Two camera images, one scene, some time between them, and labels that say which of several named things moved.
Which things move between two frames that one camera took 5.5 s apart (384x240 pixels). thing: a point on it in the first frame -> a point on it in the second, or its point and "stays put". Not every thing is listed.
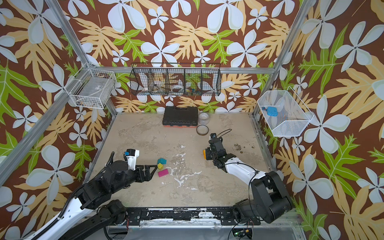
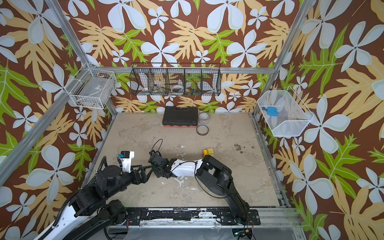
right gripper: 214,144 -> 167,167
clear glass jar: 204,118 stays put
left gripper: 148,175 stays put
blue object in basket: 271,111 stays put
